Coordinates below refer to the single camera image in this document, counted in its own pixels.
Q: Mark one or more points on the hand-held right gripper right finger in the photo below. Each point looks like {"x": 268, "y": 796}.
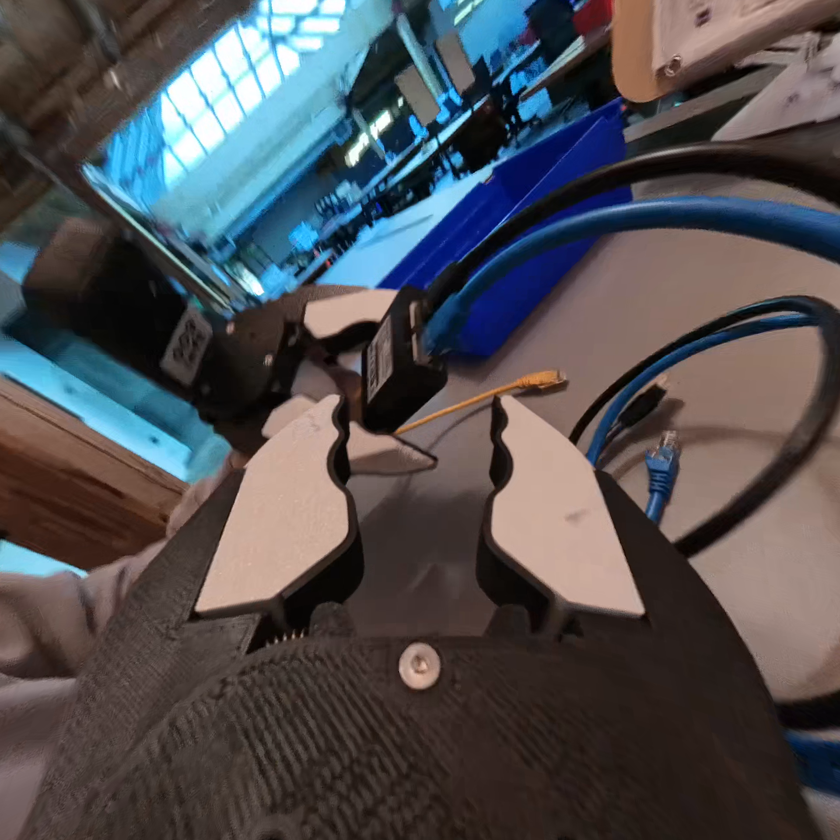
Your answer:
{"x": 558, "y": 525}

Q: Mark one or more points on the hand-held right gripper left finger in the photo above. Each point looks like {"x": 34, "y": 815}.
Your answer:
{"x": 282, "y": 518}

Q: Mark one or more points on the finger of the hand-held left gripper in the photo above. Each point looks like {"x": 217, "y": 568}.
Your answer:
{"x": 348, "y": 312}
{"x": 387, "y": 453}

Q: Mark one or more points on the black network switch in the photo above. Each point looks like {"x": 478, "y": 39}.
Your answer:
{"x": 400, "y": 367}

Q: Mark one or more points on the grey desk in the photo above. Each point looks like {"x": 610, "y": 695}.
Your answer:
{"x": 656, "y": 315}

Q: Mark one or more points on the wooden panel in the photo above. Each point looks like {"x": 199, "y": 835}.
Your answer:
{"x": 65, "y": 479}

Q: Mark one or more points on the blue plastic bin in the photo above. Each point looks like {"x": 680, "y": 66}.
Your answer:
{"x": 558, "y": 197}

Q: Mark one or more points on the large paned window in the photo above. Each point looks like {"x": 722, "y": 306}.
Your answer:
{"x": 216, "y": 111}

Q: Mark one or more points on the red box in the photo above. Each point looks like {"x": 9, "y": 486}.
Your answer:
{"x": 590, "y": 13}

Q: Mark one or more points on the white printed board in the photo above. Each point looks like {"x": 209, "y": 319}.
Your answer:
{"x": 787, "y": 98}

